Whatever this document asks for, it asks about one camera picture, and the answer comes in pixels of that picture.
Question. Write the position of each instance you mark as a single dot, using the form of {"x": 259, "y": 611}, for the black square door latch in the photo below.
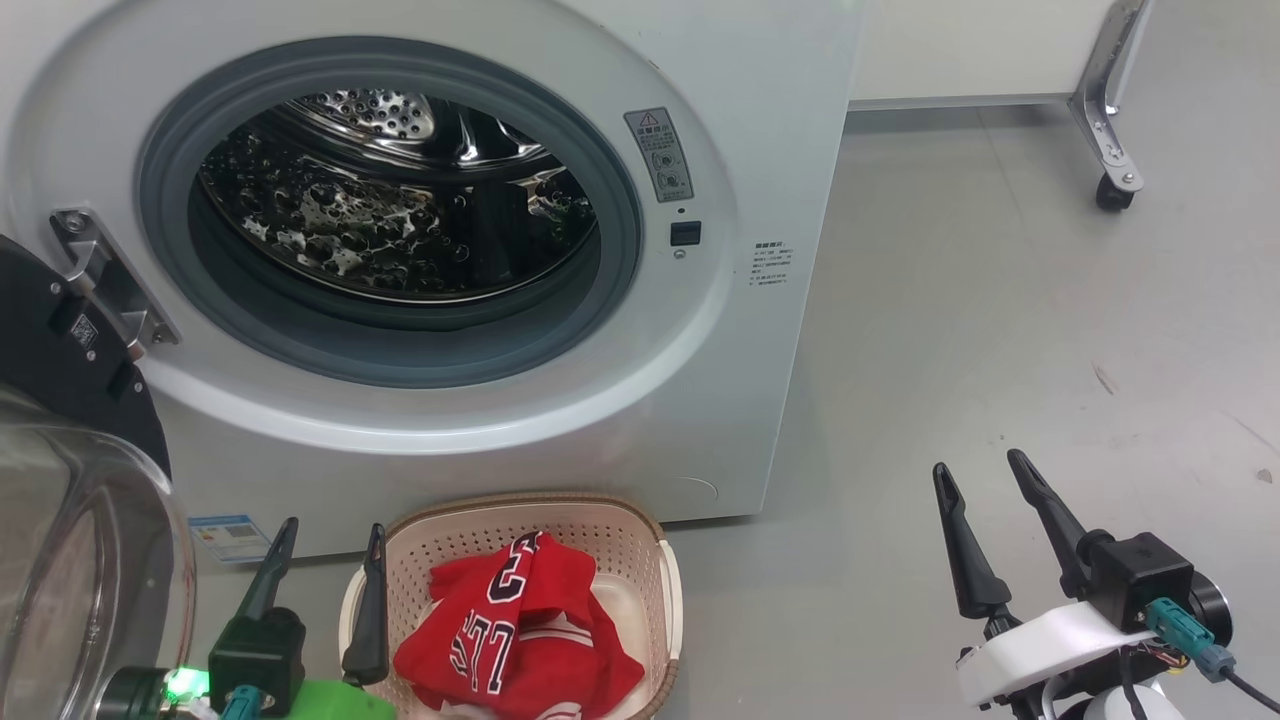
{"x": 685, "y": 233}

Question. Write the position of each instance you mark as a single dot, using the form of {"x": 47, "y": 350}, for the white panel board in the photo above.
{"x": 960, "y": 50}

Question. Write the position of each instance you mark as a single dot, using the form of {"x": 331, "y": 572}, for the cream perforated laundry basket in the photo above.
{"x": 640, "y": 570}

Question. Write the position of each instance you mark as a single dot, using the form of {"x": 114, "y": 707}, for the red basketball jersey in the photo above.
{"x": 540, "y": 620}

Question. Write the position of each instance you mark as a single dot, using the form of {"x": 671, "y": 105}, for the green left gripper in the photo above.
{"x": 340, "y": 702}

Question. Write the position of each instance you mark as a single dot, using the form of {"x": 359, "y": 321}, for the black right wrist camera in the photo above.
{"x": 1140, "y": 580}

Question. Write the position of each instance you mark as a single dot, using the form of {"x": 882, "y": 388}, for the small printed text label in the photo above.
{"x": 773, "y": 264}

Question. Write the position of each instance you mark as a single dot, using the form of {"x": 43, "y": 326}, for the QR code sticker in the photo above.
{"x": 83, "y": 331}

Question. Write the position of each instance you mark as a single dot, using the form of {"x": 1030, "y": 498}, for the steel perforated washer drum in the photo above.
{"x": 380, "y": 220}

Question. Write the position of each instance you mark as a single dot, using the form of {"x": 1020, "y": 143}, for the white front-load washing machine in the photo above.
{"x": 720, "y": 380}

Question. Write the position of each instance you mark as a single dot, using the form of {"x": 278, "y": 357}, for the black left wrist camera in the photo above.
{"x": 255, "y": 650}

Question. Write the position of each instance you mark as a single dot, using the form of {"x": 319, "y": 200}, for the metal leg with caster wheel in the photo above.
{"x": 1105, "y": 110}

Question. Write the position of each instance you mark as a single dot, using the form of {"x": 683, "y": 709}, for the grey warning label sticker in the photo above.
{"x": 660, "y": 155}

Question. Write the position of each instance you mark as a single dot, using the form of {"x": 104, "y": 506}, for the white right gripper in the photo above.
{"x": 1050, "y": 640}

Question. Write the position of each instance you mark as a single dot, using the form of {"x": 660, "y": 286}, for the blue energy label sticker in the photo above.
{"x": 230, "y": 538}

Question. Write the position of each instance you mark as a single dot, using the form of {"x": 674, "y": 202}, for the grey rubber door gasket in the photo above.
{"x": 400, "y": 345}

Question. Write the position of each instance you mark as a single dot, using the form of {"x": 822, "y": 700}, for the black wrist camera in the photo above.
{"x": 255, "y": 650}
{"x": 1140, "y": 580}

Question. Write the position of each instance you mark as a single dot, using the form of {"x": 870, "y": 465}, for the silver metal door hinge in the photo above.
{"x": 100, "y": 270}

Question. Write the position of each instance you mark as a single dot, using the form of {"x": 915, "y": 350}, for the black round glass washer door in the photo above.
{"x": 70, "y": 540}

